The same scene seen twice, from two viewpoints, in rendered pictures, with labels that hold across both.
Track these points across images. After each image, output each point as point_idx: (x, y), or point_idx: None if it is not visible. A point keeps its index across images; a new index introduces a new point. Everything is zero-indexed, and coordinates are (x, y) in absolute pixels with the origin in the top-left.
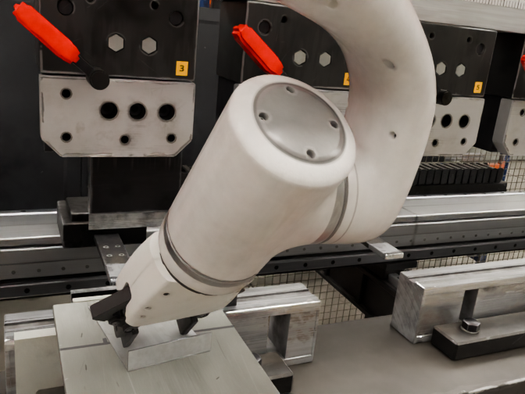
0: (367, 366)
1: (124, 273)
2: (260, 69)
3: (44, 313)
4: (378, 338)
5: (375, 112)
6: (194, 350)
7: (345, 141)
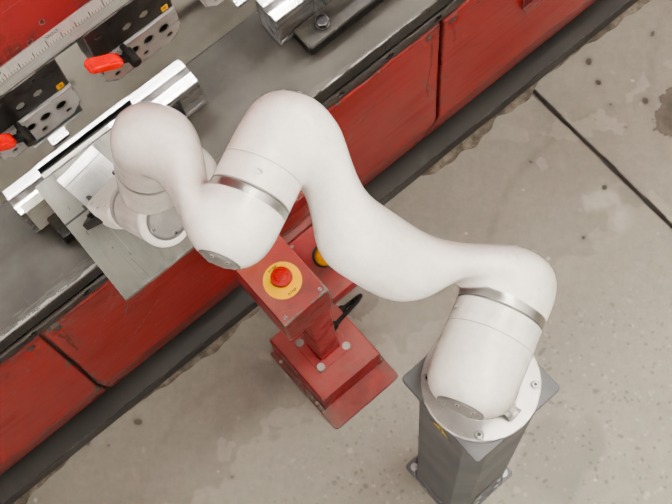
0: (247, 90)
1: (94, 213)
2: (105, 50)
3: (24, 181)
4: (253, 50)
5: None
6: None
7: None
